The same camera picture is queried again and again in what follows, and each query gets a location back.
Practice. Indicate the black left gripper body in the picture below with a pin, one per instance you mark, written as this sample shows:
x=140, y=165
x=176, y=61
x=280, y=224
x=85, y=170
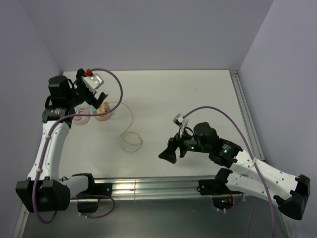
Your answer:
x=81, y=93

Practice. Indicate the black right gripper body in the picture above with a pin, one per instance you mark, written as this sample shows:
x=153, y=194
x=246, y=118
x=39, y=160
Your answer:
x=190, y=144

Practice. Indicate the yellow plug adapter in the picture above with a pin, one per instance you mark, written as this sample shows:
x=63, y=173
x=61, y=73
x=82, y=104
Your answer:
x=100, y=110

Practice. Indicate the teal plug adapter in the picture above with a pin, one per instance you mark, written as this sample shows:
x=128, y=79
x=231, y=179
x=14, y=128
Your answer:
x=93, y=110

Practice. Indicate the pink plug adapter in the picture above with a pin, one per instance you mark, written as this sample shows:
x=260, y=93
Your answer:
x=106, y=107

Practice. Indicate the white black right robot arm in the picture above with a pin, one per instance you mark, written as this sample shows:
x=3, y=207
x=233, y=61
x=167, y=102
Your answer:
x=240, y=172

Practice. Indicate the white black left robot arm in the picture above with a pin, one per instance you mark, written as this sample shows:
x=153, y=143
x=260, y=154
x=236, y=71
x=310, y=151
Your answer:
x=42, y=191

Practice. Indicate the pink round power strip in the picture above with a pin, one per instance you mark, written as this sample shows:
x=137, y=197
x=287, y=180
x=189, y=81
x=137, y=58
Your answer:
x=103, y=117

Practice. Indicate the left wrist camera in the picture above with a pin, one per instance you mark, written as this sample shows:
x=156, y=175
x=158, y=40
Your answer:
x=92, y=81

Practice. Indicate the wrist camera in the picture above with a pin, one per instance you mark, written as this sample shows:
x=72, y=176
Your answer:
x=181, y=122
x=92, y=81

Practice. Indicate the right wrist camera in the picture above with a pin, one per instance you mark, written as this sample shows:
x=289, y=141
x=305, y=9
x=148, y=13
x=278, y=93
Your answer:
x=181, y=122

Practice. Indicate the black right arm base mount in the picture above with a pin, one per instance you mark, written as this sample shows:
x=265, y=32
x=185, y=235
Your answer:
x=223, y=199

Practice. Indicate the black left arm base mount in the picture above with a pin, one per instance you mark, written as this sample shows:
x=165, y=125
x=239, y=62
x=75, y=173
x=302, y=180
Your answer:
x=89, y=201

